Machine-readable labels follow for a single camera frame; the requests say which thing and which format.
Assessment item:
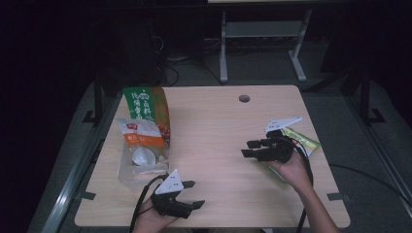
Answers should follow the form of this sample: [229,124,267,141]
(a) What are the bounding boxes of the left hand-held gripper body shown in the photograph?
[150,168,194,219]

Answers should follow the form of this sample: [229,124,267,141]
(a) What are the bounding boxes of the large green and red packet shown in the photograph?
[122,85,171,144]

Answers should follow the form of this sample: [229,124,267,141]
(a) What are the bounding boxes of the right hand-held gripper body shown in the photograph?
[254,116,303,163]

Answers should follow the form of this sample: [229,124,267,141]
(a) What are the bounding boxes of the black floor cable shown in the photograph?
[328,163,412,209]

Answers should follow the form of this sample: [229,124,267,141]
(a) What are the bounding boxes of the bundle of dark floor cables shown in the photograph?
[152,32,225,87]

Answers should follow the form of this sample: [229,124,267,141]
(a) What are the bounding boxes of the right hand-held gripper cable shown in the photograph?
[284,135,315,233]

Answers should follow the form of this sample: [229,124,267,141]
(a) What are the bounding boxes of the white and orange packet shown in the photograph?
[115,116,166,150]

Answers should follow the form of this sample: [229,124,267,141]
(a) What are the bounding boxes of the person's right hand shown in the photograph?
[268,151,312,195]

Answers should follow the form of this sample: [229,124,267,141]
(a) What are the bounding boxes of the white and green packet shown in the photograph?
[265,126,322,184]

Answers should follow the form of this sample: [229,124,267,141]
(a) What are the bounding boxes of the person's left hand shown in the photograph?
[131,197,179,233]

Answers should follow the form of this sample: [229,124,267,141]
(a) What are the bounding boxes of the black metal stand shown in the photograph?
[82,71,105,126]
[359,67,387,126]

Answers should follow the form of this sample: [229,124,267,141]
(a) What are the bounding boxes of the hand-held gripper cable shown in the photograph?
[284,135,315,233]
[128,174,169,233]

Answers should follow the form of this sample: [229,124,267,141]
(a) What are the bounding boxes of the left hand-held gripper cable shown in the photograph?
[128,174,169,233]

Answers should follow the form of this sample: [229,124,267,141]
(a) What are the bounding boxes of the small silver packet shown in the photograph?
[131,148,157,167]

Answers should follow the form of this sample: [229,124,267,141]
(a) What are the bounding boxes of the clear plastic container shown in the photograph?
[117,117,173,191]

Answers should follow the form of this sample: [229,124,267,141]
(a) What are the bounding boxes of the grey metal rail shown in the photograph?
[344,95,412,212]
[41,139,106,233]

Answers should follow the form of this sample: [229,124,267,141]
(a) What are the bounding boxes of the white metal stand frame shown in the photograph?
[219,9,314,83]

